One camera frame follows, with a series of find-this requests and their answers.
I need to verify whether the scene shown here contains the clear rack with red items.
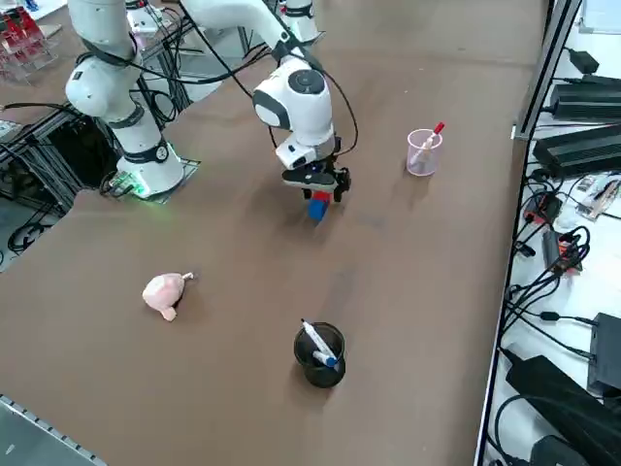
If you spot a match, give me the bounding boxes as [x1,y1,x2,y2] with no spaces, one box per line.
[0,6,62,87]

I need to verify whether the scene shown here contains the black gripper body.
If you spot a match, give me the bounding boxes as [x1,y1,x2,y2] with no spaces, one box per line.
[310,151,343,178]

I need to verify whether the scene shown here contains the black square box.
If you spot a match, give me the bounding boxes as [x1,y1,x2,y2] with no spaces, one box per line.
[585,311,621,396]

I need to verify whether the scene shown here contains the black mesh pen cup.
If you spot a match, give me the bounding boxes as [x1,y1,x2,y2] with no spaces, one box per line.
[292,321,347,389]

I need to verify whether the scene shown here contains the long black power brick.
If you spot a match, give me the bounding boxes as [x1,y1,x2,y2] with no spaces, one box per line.
[548,73,621,123]

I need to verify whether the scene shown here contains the small black power adapter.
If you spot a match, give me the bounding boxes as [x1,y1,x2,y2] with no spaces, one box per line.
[567,47,602,75]

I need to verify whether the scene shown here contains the clear pink plastic cup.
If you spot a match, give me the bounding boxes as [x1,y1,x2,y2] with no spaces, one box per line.
[406,128,444,178]

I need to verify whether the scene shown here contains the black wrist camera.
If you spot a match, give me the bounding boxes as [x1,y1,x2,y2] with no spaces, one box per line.
[282,169,338,189]

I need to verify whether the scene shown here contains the aluminium frame rail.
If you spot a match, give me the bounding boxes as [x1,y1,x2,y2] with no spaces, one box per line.
[0,393,107,466]

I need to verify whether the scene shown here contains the white marker pen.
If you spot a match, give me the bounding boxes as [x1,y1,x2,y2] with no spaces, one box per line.
[300,317,340,368]

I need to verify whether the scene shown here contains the pink plush toy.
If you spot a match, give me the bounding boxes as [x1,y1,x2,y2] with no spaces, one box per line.
[142,272,197,322]

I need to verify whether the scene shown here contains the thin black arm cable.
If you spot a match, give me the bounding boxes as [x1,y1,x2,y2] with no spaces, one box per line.
[176,0,361,159]

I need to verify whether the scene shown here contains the red capped marker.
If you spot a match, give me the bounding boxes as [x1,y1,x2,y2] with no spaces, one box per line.
[409,121,447,167]

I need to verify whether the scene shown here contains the dark grey power brick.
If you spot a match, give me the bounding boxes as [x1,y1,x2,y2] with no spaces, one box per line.
[532,122,621,173]

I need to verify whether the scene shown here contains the blue magnetic block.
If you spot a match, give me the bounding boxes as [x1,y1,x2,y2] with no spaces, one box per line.
[307,198,333,228]

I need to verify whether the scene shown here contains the black orange electronic device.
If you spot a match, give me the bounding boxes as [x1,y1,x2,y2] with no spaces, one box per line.
[539,226,591,278]
[522,189,565,226]

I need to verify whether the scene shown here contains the aluminium table frame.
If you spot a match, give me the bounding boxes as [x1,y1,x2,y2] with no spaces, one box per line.
[0,99,123,219]

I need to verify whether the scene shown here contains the printed plastic packet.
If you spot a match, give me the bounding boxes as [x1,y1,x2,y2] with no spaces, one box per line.
[575,173,621,224]

